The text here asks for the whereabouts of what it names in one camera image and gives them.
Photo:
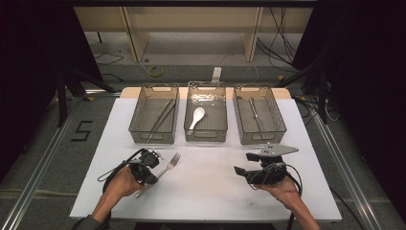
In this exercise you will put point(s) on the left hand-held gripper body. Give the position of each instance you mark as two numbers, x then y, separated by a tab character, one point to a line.
146	161

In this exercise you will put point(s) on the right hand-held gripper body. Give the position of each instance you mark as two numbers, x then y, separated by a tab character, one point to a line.
271	174

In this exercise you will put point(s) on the metal fork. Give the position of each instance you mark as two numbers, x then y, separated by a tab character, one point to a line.
174	158

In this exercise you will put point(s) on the smoky clear plastic bin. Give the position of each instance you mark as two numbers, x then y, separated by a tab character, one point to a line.
271	118
214	118
143	124

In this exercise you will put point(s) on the serrated metal knife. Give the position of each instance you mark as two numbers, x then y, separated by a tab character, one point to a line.
253	108

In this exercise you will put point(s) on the white ceramic spoon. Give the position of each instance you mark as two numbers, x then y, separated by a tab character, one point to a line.
199	112

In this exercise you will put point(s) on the person's right hand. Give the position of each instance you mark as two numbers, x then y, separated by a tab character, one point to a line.
285	193

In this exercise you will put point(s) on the person's left hand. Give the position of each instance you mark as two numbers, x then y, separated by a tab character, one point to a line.
123	185

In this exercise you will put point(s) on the yellow tape roll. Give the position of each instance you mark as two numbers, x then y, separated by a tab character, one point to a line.
161	74

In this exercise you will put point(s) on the white power strip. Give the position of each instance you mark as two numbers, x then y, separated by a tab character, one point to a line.
216	75

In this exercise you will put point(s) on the black metal stand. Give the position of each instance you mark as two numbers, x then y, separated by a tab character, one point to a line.
61	96
322	96

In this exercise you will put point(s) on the beige wooden shelf unit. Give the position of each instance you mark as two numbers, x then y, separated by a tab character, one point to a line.
191	19

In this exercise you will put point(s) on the aluminium floor rail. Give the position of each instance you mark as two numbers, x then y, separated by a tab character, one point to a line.
40	166
342	166

